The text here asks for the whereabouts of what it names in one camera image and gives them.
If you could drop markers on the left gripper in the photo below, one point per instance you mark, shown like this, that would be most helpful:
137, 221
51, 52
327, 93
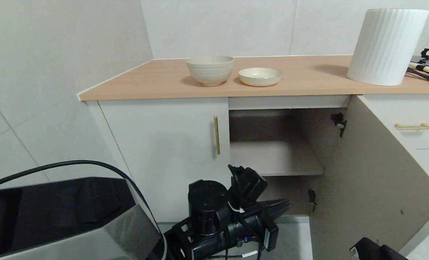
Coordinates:
248, 229

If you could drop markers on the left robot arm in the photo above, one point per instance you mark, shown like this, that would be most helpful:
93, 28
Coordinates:
91, 231

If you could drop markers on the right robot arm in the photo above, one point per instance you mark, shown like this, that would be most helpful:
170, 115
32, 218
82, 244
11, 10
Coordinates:
375, 251

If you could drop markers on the open white cabinet door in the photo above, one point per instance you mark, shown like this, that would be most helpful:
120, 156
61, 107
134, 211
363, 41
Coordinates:
373, 187

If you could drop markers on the cream shallow dish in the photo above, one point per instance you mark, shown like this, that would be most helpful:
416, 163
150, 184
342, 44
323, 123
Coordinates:
260, 76

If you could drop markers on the wooden counter white cabinet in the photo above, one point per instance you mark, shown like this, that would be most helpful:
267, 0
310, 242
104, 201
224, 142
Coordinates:
308, 77

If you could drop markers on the beige ribbed bowl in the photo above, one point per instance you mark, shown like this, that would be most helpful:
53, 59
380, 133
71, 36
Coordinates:
210, 70

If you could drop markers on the white ribbed cylinder container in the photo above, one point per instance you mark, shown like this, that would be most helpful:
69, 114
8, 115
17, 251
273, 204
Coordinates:
386, 47

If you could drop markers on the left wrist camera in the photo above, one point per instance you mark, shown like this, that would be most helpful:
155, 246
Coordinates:
248, 186

